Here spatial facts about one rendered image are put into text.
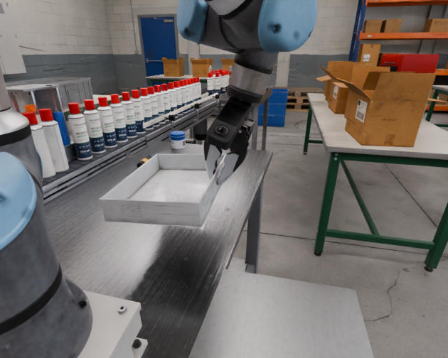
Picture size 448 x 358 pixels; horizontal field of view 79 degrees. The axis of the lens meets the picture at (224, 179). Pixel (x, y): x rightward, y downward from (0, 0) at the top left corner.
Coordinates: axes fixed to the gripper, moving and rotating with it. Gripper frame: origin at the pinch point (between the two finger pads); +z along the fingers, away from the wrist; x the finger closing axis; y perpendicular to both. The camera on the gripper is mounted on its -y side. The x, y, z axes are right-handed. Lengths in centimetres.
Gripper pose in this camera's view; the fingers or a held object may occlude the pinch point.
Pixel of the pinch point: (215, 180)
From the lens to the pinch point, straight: 61.5
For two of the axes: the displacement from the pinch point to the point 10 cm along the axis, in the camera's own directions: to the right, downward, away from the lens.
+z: -2.8, 8.4, 4.7
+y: 2.7, -4.0, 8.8
